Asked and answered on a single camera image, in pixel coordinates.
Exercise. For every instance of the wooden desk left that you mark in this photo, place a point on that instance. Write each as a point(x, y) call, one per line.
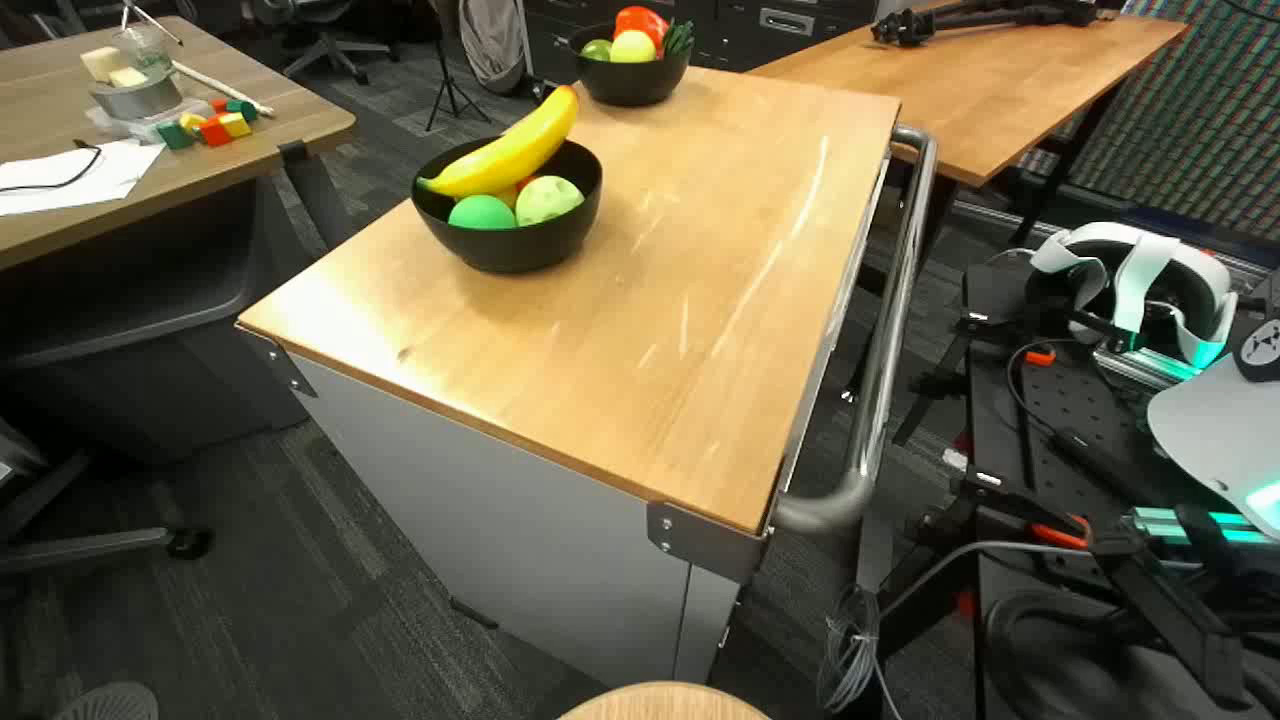
point(46, 111)

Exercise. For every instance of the black bowl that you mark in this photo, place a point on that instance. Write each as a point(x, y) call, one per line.
point(516, 250)
point(634, 86)

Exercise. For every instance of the light green dimpled ball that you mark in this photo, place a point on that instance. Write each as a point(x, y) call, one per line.
point(547, 199)

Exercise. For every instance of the white VR headset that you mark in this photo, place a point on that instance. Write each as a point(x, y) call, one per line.
point(1150, 304)

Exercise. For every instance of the wooden top tool cart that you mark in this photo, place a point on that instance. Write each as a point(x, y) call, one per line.
point(594, 456)

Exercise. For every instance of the orange red plastic pepper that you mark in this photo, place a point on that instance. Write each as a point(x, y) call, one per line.
point(642, 20)

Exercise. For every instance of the red radish with green leaves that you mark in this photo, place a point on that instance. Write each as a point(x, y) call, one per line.
point(676, 36)

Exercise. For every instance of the yellow green plastic lemon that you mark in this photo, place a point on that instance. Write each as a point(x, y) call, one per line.
point(634, 49)

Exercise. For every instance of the clear plastic container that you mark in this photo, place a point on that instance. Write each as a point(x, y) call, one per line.
point(132, 79)

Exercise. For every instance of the coloured toy blocks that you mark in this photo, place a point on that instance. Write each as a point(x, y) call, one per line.
point(216, 127)

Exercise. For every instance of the metal cart handle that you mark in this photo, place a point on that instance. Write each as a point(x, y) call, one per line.
point(874, 403)

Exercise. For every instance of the dark green smooth ball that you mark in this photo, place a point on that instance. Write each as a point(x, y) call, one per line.
point(480, 212)

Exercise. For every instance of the black bowl near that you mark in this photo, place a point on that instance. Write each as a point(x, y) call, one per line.
point(516, 250)

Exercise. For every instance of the green plastic lime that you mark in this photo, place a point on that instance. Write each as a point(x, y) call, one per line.
point(597, 49)

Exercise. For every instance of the round wooden stool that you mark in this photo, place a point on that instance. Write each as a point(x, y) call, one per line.
point(666, 700)

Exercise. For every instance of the wooden desk back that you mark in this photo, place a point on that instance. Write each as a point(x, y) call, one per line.
point(988, 95)

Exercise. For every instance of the white paper sheet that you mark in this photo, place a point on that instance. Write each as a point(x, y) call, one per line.
point(72, 179)

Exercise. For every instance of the wooden desk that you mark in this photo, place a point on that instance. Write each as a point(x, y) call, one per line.
point(988, 95)
point(46, 111)

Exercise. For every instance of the black bowl far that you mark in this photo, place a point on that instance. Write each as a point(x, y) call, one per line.
point(634, 86)

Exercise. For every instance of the yellow plastic banana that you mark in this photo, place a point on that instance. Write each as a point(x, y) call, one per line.
point(514, 154)

